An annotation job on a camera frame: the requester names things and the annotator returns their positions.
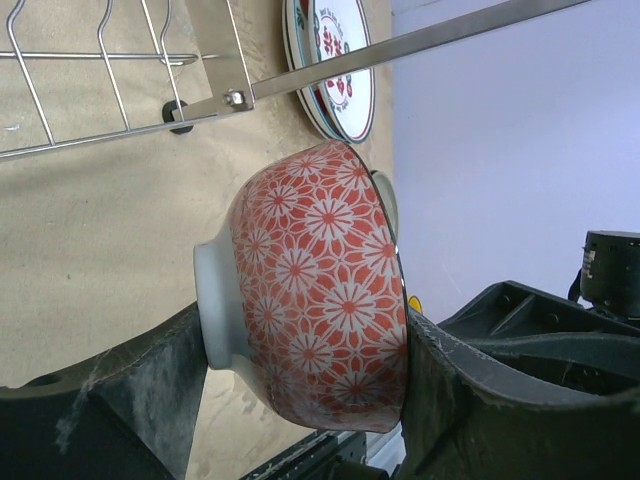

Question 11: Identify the stainless steel dish rack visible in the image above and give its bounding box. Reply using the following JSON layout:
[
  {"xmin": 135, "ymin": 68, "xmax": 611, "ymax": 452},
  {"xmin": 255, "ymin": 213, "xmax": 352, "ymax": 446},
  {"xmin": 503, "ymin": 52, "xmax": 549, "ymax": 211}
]
[{"xmin": 1, "ymin": 1, "xmax": 568, "ymax": 162}]

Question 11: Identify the grey green small plate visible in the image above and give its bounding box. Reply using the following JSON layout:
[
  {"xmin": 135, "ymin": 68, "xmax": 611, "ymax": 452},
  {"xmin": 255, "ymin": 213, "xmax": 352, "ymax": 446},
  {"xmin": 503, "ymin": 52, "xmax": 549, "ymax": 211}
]
[{"xmin": 371, "ymin": 170, "xmax": 399, "ymax": 239}]

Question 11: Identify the white plate with red characters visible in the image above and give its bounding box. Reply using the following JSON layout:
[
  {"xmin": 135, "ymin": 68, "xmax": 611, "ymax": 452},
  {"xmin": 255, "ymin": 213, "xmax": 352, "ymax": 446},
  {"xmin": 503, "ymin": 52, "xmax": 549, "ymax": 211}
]
[{"xmin": 308, "ymin": 0, "xmax": 376, "ymax": 144}]

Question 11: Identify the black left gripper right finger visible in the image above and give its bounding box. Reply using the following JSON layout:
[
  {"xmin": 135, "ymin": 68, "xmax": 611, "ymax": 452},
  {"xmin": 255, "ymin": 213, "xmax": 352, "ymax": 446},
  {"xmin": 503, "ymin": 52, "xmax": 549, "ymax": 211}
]
[{"xmin": 397, "ymin": 311, "xmax": 639, "ymax": 479}]

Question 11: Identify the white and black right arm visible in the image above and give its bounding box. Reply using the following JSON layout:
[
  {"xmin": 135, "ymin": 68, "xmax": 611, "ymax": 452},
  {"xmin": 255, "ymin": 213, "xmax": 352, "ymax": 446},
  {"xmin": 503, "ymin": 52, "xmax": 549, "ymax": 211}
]
[{"xmin": 440, "ymin": 231, "xmax": 639, "ymax": 396}]

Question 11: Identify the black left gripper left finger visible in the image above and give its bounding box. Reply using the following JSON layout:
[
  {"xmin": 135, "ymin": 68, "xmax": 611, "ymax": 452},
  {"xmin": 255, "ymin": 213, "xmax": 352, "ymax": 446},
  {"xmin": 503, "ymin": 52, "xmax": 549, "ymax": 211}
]
[{"xmin": 1, "ymin": 304, "xmax": 208, "ymax": 479}]

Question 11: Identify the teal rimmed plate underneath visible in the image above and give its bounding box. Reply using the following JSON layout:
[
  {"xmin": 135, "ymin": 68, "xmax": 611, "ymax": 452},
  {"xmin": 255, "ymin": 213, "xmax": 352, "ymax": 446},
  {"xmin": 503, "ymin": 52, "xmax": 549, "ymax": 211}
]
[{"xmin": 282, "ymin": 0, "xmax": 342, "ymax": 140}]

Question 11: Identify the black white patterned bowl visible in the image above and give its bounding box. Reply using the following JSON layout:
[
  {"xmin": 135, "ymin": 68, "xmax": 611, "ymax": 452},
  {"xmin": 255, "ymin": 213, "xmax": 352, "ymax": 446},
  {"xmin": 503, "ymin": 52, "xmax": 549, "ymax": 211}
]
[{"xmin": 193, "ymin": 140, "xmax": 409, "ymax": 433}]

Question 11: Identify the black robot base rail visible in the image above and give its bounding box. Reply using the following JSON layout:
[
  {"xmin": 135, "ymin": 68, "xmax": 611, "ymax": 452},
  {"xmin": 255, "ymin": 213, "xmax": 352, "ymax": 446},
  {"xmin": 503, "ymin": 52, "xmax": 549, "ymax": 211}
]
[{"xmin": 244, "ymin": 426, "xmax": 406, "ymax": 480}]

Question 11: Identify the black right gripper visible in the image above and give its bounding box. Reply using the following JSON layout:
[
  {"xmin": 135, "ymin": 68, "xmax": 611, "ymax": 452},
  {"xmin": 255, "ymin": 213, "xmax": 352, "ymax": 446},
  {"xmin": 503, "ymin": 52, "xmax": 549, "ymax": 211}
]
[{"xmin": 439, "ymin": 281, "xmax": 639, "ymax": 395}]

